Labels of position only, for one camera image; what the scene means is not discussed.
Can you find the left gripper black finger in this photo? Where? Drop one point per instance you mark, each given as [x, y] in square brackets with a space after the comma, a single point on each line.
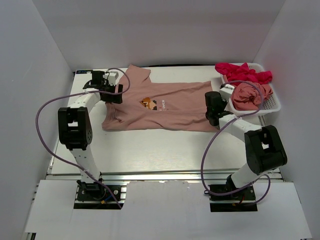
[120, 89]
[114, 99]

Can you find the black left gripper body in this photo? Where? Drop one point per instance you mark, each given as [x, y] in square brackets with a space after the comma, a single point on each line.
[108, 87]

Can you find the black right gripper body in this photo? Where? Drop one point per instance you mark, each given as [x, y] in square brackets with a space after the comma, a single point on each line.
[224, 103]

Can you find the dusty pink t shirt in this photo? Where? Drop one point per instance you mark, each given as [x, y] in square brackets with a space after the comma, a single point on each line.
[178, 106]

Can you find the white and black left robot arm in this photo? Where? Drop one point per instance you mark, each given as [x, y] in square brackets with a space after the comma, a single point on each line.
[75, 129]

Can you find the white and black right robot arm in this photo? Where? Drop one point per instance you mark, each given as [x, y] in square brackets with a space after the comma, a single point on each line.
[264, 150]

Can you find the black xdof label sticker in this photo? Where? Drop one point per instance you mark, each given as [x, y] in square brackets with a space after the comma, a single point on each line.
[83, 71]

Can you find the coral pink t shirt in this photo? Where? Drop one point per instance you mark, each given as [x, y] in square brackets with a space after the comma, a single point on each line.
[248, 97]

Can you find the magenta t shirt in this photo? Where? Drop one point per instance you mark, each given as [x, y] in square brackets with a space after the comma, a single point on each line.
[248, 72]

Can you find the white perforated plastic basket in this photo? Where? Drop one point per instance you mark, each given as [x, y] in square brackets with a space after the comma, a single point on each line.
[271, 105]

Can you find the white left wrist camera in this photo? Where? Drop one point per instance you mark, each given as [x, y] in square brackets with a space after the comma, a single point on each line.
[110, 77]

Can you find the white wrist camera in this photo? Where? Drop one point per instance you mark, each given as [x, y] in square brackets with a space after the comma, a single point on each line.
[226, 90]
[110, 77]

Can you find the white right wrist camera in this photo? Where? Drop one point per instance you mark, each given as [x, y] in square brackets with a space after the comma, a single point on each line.
[226, 90]

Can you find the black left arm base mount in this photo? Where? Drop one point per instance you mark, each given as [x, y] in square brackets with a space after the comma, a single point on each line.
[103, 201]

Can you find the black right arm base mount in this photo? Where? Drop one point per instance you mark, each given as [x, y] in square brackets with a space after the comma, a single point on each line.
[242, 201]

